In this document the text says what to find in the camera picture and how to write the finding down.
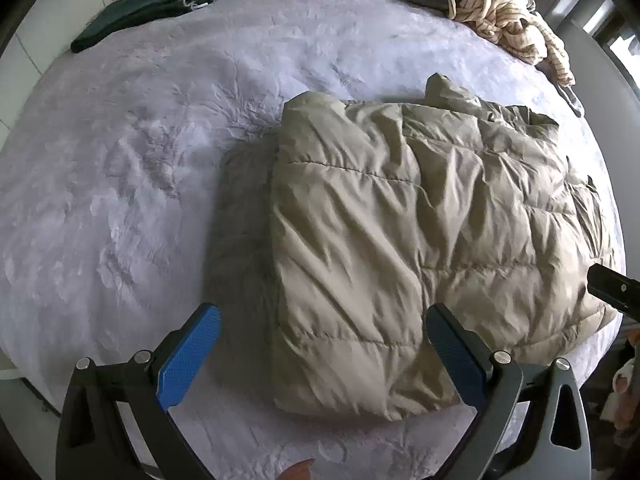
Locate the lavender plush bed cover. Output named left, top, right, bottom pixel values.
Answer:
left=1, top=0, right=625, bottom=479

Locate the cream chunky knit blanket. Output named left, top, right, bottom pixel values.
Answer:
left=448, top=0, right=575, bottom=87

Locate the window with dark frame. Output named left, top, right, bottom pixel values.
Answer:
left=592, top=9, right=639, bottom=98

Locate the dark green fringed scarf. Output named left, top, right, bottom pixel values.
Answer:
left=70, top=0, right=216, bottom=53

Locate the person's left hand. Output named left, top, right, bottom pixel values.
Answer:
left=277, top=458, right=314, bottom=480

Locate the beige puffer jacket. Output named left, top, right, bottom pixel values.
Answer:
left=271, top=74, right=620, bottom=420

